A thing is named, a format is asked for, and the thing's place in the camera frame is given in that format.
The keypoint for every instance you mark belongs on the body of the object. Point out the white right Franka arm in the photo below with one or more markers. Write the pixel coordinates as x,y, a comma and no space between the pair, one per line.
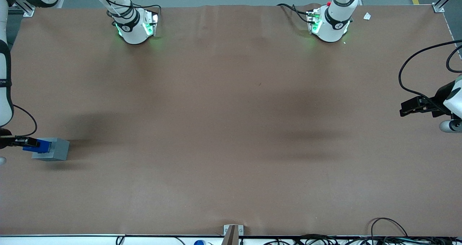
131,28

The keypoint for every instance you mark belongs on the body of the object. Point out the small blue round object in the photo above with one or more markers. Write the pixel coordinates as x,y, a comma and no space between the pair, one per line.
199,243

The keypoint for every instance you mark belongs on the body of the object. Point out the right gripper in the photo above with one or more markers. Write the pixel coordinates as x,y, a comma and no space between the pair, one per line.
4,142

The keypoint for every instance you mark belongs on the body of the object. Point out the brown paper table cover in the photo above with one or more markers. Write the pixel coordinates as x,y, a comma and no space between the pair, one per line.
231,129

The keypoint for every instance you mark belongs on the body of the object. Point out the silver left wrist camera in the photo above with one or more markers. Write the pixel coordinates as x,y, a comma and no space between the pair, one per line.
449,126

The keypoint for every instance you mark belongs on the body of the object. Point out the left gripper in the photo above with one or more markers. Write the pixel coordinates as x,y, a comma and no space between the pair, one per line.
435,104

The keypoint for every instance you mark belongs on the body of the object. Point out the blue plastic part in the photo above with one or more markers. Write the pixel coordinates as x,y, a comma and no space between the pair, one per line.
44,147

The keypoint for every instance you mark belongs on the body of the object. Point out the gray square base block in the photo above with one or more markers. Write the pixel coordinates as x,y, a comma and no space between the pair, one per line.
59,150

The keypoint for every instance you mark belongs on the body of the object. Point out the metal bracket with wooden post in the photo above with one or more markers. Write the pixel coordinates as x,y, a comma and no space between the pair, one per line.
232,232

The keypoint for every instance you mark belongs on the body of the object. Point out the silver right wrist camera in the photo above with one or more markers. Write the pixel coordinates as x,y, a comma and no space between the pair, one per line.
2,161

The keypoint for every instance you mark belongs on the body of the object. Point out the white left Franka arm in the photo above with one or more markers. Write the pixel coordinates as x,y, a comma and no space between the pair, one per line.
334,26

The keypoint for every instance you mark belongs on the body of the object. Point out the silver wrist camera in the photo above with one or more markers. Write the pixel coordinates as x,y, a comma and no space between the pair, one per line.
2,161
449,126

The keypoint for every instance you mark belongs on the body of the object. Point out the small white paper scrap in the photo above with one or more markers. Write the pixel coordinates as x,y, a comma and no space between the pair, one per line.
367,16

